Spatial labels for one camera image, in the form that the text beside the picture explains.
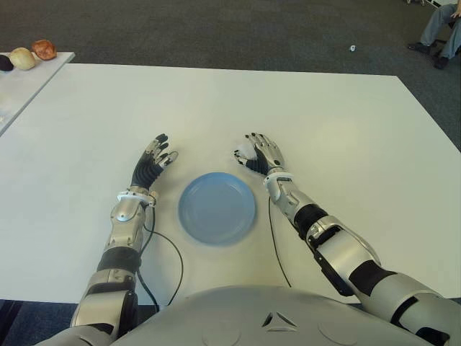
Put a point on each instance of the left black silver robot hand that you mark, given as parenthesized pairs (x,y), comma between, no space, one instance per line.
(144,171)

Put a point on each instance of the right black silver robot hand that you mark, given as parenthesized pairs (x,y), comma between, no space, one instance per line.
(270,155)

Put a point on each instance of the light blue round plate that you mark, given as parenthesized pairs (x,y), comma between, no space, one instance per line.
(218,209)

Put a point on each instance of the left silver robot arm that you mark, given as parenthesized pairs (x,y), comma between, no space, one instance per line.
(126,220)

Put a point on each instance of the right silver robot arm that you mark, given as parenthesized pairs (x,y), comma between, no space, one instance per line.
(342,256)

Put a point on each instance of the white side table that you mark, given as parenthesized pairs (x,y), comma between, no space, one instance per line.
(25,86)

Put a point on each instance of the reddish brown round fruit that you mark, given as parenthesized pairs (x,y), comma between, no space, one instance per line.
(45,49)

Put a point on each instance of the grey robot torso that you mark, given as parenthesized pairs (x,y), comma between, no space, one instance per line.
(252,317)

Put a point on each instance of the beige round fruit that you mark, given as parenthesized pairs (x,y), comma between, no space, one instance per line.
(22,58)

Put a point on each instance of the black round fruit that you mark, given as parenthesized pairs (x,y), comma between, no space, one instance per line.
(5,63)

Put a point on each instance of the seated person in jeans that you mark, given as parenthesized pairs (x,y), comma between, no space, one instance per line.
(434,29)

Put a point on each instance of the white frame on floor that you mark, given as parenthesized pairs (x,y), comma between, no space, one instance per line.
(428,3)

